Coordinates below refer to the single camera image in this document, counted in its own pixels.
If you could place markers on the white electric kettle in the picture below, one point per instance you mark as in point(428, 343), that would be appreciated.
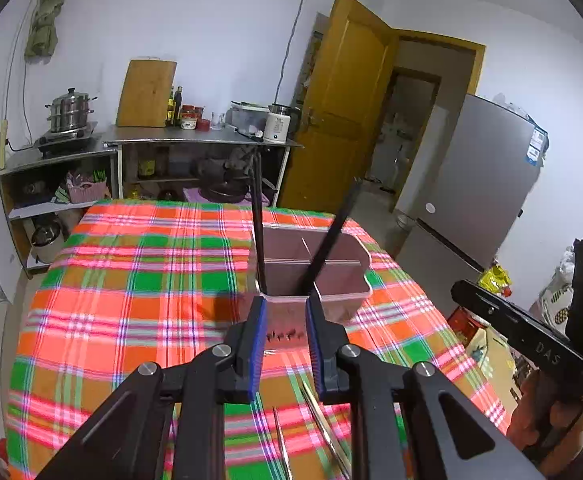
point(276, 127)

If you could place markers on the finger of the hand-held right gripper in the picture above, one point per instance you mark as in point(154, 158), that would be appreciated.
point(521, 335)

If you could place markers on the steel kitchen counter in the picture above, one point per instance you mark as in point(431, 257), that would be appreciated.
point(196, 136)

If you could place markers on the pink plastic utensil basket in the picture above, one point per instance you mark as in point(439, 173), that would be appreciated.
point(341, 280)

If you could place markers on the person's right hand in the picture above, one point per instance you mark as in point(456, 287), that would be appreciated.
point(524, 420)

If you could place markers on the black chopstick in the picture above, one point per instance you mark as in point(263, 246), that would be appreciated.
point(258, 220)
point(331, 235)

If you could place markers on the steel steamer pot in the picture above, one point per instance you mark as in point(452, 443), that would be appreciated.
point(70, 110)

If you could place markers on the hanging green cloth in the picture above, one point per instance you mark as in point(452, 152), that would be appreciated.
point(46, 25)

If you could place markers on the glass cup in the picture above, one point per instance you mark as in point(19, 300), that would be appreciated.
point(216, 121)

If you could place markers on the steel rice cooker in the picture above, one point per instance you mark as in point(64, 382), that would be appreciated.
point(46, 240)

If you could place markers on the yellow oil bottle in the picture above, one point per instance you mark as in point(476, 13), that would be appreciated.
point(170, 109)

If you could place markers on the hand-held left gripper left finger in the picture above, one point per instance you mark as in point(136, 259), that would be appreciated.
point(257, 350)

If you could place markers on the red box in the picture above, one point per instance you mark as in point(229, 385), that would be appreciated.
point(466, 322)

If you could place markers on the small pink shelf basket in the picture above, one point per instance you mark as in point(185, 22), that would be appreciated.
point(87, 190)

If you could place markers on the yellow snack bag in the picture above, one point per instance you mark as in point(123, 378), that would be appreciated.
point(495, 280)

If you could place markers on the plaid tablecloth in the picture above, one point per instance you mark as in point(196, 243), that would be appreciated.
point(121, 285)

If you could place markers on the low steel shelf cabinet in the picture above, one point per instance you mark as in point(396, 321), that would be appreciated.
point(46, 165)

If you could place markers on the light wooden chopstick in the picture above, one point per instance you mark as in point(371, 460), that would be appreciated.
point(324, 427)

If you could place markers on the white jar with red lid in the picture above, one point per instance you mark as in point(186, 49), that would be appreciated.
point(188, 121)

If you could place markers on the black wok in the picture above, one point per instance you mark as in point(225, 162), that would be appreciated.
point(224, 191)

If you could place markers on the yellow wooden door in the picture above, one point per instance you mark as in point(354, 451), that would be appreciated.
point(341, 110)

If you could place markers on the dark oil bottle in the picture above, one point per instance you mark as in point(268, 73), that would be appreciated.
point(178, 107)

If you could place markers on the thin grey metal chopstick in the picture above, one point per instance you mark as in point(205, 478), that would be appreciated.
point(282, 445)

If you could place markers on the wooden cutting board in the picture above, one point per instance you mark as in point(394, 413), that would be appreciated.
point(145, 94)

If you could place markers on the pineapple print bag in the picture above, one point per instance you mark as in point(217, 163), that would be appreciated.
point(559, 305)

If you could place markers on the gas stove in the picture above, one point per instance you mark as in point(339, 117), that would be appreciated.
point(66, 140)

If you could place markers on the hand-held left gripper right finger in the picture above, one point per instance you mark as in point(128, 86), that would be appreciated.
point(316, 360)

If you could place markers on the small red jar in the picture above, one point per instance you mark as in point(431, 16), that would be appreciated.
point(203, 124)

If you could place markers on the yellow door frame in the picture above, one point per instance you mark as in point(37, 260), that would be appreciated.
point(446, 42)

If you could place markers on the silver refrigerator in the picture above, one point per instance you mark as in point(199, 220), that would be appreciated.
point(476, 185)

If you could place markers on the printed cardboard box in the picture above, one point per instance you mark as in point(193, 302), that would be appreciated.
point(491, 365)

